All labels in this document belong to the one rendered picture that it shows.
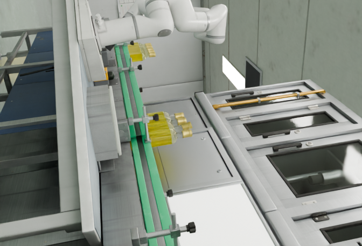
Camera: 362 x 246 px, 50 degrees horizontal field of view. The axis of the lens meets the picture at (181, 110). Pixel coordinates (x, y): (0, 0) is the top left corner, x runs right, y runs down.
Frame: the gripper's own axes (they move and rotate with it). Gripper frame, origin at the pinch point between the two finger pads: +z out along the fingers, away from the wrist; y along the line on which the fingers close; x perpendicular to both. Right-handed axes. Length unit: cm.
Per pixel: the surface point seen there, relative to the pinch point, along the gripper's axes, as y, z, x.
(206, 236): 54, 42, 76
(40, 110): 8.8, 44.0, -4.9
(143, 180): 49, 40, 47
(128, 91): 1.9, 12.8, 20.7
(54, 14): 36.7, 9.1, -18.0
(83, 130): 68, 37, 21
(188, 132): 18, 13, 54
